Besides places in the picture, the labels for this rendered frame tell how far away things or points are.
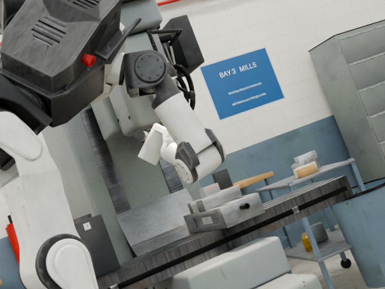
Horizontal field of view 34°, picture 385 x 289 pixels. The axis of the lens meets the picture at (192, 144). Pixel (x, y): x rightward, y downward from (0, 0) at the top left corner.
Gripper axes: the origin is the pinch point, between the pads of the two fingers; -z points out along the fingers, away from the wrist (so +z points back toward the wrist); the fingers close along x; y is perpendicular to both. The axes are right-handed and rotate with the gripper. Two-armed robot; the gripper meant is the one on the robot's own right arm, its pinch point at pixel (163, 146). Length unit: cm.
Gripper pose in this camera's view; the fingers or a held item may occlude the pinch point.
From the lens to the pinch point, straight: 218.5
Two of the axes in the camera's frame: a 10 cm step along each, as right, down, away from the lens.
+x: -9.3, 3.6, 0.4
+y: 3.5, 9.3, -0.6
